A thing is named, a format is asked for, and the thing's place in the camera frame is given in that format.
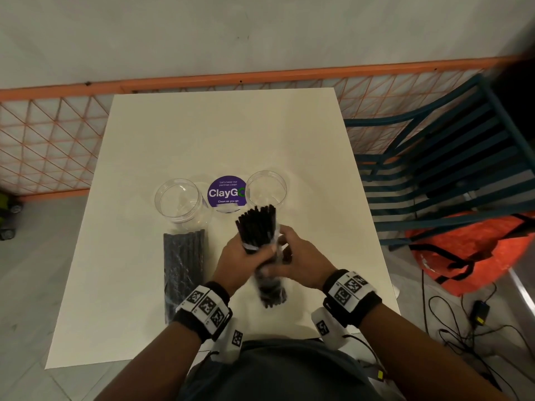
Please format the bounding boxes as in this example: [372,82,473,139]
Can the person's left hand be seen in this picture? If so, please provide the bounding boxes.
[212,236,278,297]

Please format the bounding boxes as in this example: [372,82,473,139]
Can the person's right hand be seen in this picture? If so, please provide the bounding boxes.
[263,224,339,290]

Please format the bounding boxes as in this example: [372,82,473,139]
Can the bundle of black straws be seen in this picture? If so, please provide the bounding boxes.
[234,204,289,310]

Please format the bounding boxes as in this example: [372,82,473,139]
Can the person's left forearm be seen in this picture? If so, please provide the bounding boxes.
[94,321,210,401]

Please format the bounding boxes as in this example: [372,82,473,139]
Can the person's right forearm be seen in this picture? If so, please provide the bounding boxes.
[359,302,504,401]

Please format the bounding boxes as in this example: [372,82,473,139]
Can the narrow clear plastic jar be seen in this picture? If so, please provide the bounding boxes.
[244,170,288,214]

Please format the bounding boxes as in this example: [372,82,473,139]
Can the round purple sticker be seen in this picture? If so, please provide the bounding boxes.
[207,176,248,214]

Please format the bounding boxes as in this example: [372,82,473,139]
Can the right marker wristband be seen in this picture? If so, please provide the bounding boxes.
[321,269,383,329]

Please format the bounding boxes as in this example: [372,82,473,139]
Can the marker wristband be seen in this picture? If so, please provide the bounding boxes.
[321,269,383,329]
[172,281,234,343]

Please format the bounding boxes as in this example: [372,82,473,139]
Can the left marker wristband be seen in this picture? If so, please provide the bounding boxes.
[172,281,234,343]

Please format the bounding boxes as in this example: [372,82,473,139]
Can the flat pack of black straws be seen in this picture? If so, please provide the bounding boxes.
[162,230,206,326]

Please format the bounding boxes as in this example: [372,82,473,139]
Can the wide clear plastic jar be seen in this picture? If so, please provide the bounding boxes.
[154,178,212,230]

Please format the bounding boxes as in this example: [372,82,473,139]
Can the person's grey shirt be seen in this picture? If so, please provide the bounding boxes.
[179,338,387,401]

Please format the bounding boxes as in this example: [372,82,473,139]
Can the teal slatted chair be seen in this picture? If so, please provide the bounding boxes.
[344,74,535,247]

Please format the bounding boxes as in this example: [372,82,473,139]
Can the black power adapter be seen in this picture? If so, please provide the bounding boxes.
[471,300,492,325]

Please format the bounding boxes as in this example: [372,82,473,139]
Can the orange mesh fence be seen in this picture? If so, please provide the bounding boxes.
[0,55,521,197]

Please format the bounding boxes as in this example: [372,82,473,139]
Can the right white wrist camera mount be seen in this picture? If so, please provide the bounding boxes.
[310,307,348,352]

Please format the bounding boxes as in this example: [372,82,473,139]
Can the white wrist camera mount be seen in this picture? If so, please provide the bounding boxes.
[209,316,244,365]
[310,307,348,352]

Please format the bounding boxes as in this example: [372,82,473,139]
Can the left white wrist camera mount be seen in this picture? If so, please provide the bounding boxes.
[209,316,244,365]

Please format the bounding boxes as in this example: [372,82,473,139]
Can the black cable with yellow tag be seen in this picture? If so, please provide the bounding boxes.
[344,333,387,382]

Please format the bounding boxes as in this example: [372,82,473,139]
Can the black floor cables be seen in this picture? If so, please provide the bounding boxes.
[420,267,535,401]

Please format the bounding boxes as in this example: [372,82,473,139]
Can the orange bag with black straps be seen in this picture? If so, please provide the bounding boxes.
[404,212,535,297]

